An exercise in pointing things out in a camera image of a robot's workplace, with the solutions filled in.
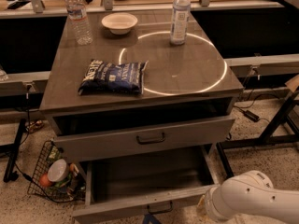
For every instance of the beige padded gripper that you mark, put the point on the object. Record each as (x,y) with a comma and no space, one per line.
(210,203)

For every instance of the grey drawer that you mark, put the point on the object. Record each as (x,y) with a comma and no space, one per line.
(118,143)
(152,183)

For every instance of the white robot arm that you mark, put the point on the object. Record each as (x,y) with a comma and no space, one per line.
(251,193)

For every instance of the grey drawer cabinet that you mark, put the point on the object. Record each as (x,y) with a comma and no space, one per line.
(180,84)

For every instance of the grey top drawer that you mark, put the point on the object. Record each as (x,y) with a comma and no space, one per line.
(118,143)

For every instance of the black power adapter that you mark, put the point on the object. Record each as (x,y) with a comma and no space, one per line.
(253,117)

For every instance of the black metal stand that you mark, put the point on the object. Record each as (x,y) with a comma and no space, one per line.
(267,137)

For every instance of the silver lidded can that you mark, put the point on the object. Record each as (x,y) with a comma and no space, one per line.
(58,171)

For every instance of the blue chip bag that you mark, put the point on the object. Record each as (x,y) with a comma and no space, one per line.
(120,78)

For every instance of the green snack bag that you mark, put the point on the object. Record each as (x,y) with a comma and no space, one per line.
(54,154)

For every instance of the red apple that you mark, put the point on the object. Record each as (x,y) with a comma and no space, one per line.
(44,181)

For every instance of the black left table leg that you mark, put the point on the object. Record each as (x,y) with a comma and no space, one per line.
(12,150)

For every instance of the white bowl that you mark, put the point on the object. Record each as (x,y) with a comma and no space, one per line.
(120,23)

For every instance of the white labelled bottle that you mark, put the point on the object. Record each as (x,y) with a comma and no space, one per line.
(179,21)

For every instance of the clear water bottle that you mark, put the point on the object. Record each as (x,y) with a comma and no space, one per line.
(77,14)

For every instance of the black wire basket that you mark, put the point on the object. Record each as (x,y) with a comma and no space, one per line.
(71,189)

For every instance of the grey metal rail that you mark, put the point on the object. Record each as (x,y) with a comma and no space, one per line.
(265,65)

